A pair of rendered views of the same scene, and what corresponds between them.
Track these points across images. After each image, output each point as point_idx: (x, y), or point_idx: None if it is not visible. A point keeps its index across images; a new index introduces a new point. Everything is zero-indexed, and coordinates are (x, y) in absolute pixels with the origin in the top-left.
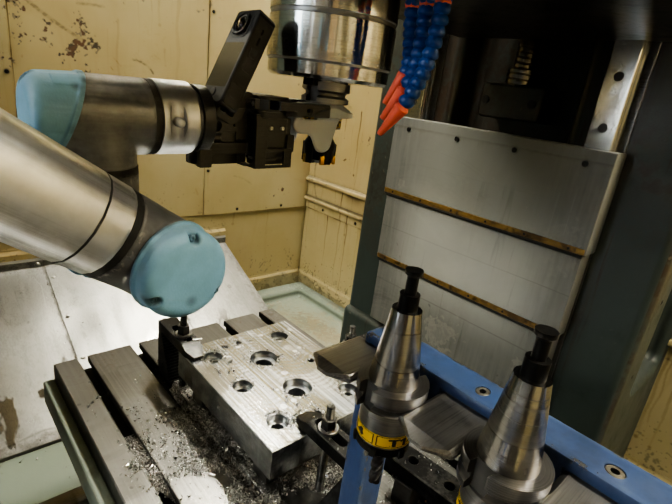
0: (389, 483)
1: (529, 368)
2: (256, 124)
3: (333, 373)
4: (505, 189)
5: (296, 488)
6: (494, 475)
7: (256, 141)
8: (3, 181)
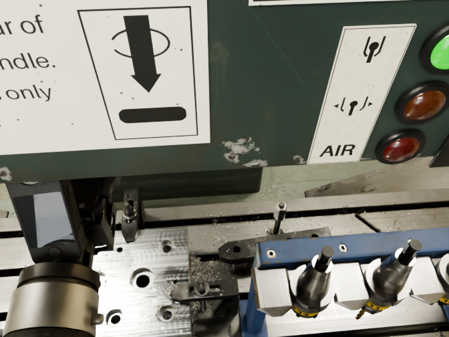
0: (224, 265)
1: (409, 260)
2: (102, 229)
3: (285, 311)
4: None
5: (194, 321)
6: (397, 295)
7: (107, 237)
8: None
